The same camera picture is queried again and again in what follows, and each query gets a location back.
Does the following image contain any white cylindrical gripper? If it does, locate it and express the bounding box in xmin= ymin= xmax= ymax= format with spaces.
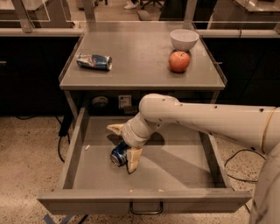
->
xmin=107 ymin=113 xmax=159 ymax=173

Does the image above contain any blue pepsi can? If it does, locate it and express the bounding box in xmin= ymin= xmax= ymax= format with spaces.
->
xmin=110 ymin=141 xmax=129 ymax=167

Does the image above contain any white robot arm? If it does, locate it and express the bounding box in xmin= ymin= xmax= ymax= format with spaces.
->
xmin=107 ymin=94 xmax=280 ymax=224

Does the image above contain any grey open drawer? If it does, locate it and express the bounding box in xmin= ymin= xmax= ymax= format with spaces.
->
xmin=38 ymin=108 xmax=251 ymax=214

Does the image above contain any crushed blue can on counter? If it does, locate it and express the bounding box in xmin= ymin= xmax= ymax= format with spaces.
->
xmin=76 ymin=52 xmax=112 ymax=71

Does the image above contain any grey cabinet counter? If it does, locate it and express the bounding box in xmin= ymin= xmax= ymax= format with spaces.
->
xmin=59 ymin=21 xmax=226 ymax=116

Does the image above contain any white label tag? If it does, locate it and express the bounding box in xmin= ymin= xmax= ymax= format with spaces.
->
xmin=118 ymin=95 xmax=131 ymax=109

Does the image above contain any red apple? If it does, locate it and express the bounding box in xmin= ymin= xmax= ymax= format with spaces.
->
xmin=169 ymin=51 xmax=190 ymax=73

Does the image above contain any blue tape on floor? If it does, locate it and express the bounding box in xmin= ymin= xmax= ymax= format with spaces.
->
xmin=43 ymin=214 xmax=73 ymax=224

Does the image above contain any white bowl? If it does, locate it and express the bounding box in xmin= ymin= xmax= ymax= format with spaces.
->
xmin=170 ymin=29 xmax=200 ymax=52

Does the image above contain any black cable left floor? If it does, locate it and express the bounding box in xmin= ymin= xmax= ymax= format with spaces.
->
xmin=15 ymin=115 xmax=73 ymax=164

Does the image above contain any black cable floor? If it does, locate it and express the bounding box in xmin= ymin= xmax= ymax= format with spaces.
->
xmin=15 ymin=115 xmax=73 ymax=164
xmin=224 ymin=149 xmax=267 ymax=214

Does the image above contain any metal drawer handle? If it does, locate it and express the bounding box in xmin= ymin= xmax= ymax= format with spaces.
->
xmin=129 ymin=202 xmax=164 ymax=215

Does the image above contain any black cable right floor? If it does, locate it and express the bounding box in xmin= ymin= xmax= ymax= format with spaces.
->
xmin=224 ymin=149 xmax=267 ymax=214

